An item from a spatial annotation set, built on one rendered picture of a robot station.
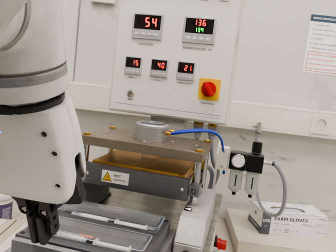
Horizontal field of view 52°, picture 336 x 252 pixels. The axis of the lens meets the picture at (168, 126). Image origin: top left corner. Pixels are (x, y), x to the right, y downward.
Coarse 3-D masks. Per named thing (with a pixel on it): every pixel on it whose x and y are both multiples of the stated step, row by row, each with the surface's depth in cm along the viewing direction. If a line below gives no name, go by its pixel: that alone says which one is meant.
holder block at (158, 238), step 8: (64, 216) 59; (72, 216) 59; (104, 224) 57; (112, 224) 58; (168, 224) 61; (24, 232) 51; (144, 232) 56; (160, 232) 57; (168, 232) 62; (56, 240) 50; (64, 240) 50; (152, 240) 53; (160, 240) 56; (72, 248) 49; (80, 248) 48; (88, 248) 49; (96, 248) 49; (152, 248) 51
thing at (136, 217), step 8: (64, 208) 60; (72, 208) 60; (80, 208) 61; (88, 208) 61; (96, 208) 61; (104, 208) 62; (112, 208) 62; (120, 208) 63; (104, 216) 58; (112, 216) 59; (120, 216) 59; (128, 216) 59; (136, 216) 60; (144, 216) 60; (152, 216) 61; (160, 216) 61; (144, 224) 57; (152, 224) 57
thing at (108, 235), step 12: (60, 216) 56; (60, 228) 52; (72, 228) 52; (84, 228) 53; (96, 228) 53; (108, 228) 54; (96, 240) 49; (108, 240) 50; (120, 240) 50; (132, 240) 51; (144, 240) 51
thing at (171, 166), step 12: (108, 156) 79; (120, 156) 81; (132, 156) 82; (144, 156) 79; (156, 156) 85; (144, 168) 72; (156, 168) 73; (168, 168) 74; (180, 168) 76; (192, 168) 81
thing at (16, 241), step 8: (16, 240) 46; (24, 240) 46; (168, 240) 60; (8, 248) 51; (16, 248) 46; (24, 248) 45; (32, 248) 45; (40, 248) 45; (48, 248) 45; (56, 248) 45; (64, 248) 45; (160, 248) 56; (168, 248) 58
